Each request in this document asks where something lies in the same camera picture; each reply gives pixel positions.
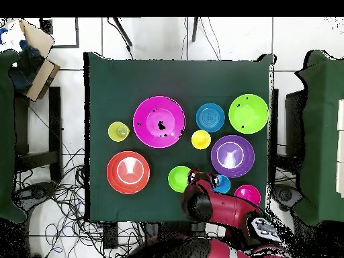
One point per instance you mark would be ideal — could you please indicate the small green bowl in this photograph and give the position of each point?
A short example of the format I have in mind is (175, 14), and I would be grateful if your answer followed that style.
(176, 178)

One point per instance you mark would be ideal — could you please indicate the purple bowl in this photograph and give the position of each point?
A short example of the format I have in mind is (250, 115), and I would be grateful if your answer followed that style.
(220, 166)

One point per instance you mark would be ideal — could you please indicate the blue cup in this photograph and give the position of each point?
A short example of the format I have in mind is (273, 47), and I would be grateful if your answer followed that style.
(225, 185)

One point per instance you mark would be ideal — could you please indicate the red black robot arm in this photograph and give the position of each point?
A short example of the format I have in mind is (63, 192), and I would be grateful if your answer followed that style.
(228, 209)

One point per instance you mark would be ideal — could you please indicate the large pink bowl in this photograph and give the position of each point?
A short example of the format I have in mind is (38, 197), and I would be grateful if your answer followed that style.
(150, 134)

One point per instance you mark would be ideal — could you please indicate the orange-yellow cup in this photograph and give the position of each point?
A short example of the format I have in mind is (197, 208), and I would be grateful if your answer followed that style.
(201, 139)

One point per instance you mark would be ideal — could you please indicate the blue bowl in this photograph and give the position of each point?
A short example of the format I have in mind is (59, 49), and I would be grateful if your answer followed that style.
(210, 117)

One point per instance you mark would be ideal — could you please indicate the pale yellow translucent cup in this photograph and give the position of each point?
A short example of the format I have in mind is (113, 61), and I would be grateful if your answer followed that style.
(114, 131)

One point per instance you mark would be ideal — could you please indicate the orange bowl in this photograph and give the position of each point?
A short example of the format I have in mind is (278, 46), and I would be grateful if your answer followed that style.
(113, 172)

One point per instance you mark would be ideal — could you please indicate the dark green table cloth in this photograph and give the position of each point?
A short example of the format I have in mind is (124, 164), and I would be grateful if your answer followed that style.
(121, 80)

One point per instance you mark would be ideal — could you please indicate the large green bowl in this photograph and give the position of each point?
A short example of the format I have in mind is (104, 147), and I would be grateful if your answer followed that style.
(252, 115)

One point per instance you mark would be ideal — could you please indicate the small pink-red bowl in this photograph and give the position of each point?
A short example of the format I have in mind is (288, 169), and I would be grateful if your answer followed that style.
(250, 192)

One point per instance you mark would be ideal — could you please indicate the black floor box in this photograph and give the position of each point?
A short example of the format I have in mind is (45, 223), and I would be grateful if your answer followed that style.
(110, 235)

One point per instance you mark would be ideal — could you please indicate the black tripod leg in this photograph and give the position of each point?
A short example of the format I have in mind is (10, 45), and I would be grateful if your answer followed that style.
(122, 31)
(195, 29)

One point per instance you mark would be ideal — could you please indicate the black grey floor stand base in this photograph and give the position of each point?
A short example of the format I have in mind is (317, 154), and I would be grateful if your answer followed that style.
(40, 190)
(285, 194)

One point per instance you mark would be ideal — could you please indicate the green cloth side table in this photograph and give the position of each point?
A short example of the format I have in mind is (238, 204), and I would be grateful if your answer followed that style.
(322, 134)
(5, 134)

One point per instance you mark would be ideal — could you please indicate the dark blue bag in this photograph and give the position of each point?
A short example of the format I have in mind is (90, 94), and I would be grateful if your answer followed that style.
(24, 72)

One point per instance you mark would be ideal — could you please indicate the white drawer unit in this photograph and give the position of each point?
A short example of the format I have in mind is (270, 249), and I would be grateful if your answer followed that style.
(341, 147)

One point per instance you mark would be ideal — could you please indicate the cardboard box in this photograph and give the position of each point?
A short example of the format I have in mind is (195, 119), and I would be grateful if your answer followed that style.
(35, 37)

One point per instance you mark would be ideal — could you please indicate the black stool frame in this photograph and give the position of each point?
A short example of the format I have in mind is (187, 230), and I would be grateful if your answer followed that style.
(55, 121)

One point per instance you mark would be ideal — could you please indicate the black floor frame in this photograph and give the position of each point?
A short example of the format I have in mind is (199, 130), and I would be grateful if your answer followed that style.
(77, 32)

